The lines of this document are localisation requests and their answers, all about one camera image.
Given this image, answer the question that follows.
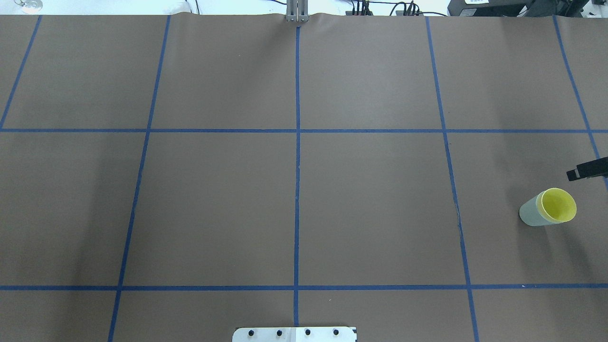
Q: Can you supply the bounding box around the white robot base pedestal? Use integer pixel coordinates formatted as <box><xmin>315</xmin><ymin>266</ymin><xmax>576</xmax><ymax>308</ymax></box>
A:
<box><xmin>232</xmin><ymin>326</ymin><xmax>358</xmax><ymax>342</ymax></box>

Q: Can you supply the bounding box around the aluminium frame post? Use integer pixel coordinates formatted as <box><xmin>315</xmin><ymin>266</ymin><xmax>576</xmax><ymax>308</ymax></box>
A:
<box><xmin>285</xmin><ymin>0</ymin><xmax>310</xmax><ymax>22</ymax></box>

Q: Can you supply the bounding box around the yellow plastic cup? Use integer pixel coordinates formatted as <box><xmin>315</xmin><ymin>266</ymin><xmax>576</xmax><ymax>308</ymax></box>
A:
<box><xmin>534</xmin><ymin>188</ymin><xmax>577</xmax><ymax>224</ymax></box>

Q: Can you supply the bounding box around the green plastic cup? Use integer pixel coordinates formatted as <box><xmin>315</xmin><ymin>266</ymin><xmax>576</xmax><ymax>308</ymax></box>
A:
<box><xmin>519</xmin><ymin>191</ymin><xmax>553</xmax><ymax>227</ymax></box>

